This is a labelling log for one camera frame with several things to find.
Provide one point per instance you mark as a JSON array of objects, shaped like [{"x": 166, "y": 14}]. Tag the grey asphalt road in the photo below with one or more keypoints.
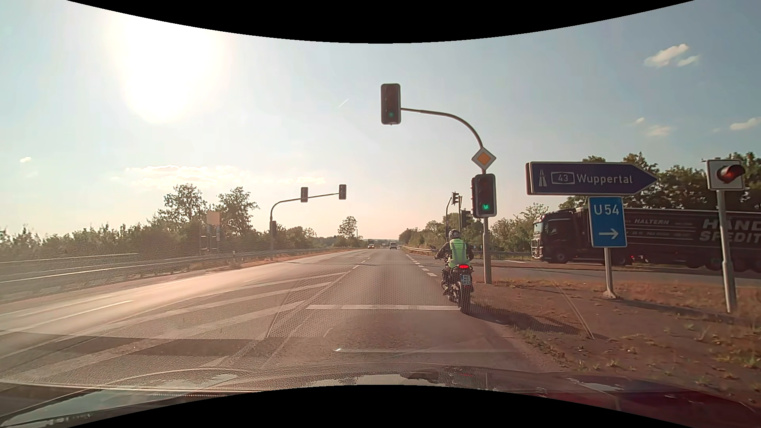
[{"x": 368, "y": 285}]

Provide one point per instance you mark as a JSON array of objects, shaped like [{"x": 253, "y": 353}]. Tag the distant traffic light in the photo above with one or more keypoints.
[{"x": 455, "y": 208}]

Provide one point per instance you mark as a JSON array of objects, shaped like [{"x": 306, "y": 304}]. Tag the person on motorcycle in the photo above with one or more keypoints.
[{"x": 458, "y": 261}]

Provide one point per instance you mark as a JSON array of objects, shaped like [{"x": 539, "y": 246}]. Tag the road markings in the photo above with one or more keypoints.
[{"x": 380, "y": 307}]

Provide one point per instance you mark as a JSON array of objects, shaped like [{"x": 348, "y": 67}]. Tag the traffic light with priority sign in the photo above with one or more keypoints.
[{"x": 486, "y": 196}]

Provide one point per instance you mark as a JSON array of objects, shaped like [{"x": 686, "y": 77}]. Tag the road sign seen from behind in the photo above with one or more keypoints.
[{"x": 212, "y": 229}]

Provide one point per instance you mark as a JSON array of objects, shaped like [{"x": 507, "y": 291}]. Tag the car's own bonnet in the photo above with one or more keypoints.
[{"x": 416, "y": 380}]

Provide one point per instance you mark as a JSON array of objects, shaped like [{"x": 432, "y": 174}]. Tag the row of trees and bushes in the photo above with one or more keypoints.
[{"x": 148, "y": 235}]

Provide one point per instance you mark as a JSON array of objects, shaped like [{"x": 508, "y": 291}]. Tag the dry grass verge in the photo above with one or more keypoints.
[{"x": 630, "y": 327}]

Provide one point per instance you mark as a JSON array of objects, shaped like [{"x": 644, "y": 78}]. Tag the black lorry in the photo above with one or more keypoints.
[{"x": 654, "y": 238}]

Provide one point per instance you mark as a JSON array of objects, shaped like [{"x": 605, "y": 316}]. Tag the trees behind lorry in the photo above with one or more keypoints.
[{"x": 672, "y": 178}]

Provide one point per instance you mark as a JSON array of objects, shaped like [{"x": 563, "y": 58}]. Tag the traffic light with white backboard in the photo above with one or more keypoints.
[{"x": 725, "y": 238}]

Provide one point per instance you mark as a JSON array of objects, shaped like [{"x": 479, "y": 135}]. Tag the guard rail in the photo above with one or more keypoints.
[
  {"x": 428, "y": 251},
  {"x": 89, "y": 264}
]

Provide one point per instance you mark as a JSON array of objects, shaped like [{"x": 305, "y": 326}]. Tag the blue direction sign on post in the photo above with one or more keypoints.
[{"x": 588, "y": 178}]

